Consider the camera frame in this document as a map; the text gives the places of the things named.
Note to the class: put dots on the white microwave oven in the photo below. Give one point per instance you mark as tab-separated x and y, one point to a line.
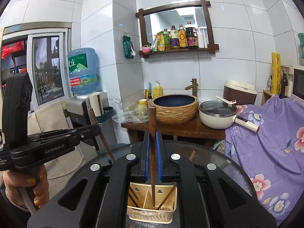
296	84

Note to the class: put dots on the dark soy sauce bottle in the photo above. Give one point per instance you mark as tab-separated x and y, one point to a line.
191	35

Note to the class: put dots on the round glass table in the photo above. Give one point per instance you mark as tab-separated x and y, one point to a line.
195	187

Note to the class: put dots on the green hanging packet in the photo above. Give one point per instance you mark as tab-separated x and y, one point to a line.
129	52

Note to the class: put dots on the brown glass bottle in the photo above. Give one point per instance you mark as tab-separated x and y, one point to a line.
283	85

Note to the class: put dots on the pink small bowl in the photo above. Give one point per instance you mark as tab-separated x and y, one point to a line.
146	49

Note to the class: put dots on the brass faucet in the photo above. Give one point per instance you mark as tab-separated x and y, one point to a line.
193	87

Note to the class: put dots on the left hand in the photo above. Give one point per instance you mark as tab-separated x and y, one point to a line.
13	180

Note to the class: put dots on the water dispenser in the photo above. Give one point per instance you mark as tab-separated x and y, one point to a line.
77	109

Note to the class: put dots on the clear plastic bag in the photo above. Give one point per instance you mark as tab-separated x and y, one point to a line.
131	112

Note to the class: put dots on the woven pattern basin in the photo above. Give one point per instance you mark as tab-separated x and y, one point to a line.
175	108

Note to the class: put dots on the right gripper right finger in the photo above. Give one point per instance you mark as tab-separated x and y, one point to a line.
213	193

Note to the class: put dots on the beige cloth cover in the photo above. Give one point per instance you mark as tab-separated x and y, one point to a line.
47	119

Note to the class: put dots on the beige plastic utensil holder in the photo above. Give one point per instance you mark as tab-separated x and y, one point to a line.
146	212

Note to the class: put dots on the purple label bottle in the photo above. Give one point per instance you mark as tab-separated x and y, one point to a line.
174	36

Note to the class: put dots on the brown white rice cooker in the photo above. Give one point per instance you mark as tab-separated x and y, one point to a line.
243	93

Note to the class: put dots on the wooden framed mirror shelf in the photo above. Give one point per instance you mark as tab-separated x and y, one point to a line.
155	25

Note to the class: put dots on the white electric pot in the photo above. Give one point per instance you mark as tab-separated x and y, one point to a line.
221	114

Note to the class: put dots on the blue water bottle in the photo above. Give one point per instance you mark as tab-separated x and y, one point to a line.
83	71

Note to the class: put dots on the black chopstick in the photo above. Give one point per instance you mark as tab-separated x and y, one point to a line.
133	197

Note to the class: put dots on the paper cup holder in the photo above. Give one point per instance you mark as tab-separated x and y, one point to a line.
100	104

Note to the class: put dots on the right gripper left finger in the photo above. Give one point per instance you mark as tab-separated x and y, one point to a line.
96	195

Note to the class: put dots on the window frame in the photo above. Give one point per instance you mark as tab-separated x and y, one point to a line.
39	49

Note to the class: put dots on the yellow roll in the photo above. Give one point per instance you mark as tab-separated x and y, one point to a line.
276	72

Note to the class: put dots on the yellow oil bottle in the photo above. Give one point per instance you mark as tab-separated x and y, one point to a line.
182	37

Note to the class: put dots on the yellow soap bottle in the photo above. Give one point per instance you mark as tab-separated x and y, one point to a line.
157	90

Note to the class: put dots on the brown wooden chopstick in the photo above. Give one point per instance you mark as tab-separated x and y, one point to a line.
152	153

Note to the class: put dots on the purple floral cloth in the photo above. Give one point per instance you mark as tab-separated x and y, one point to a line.
272	157

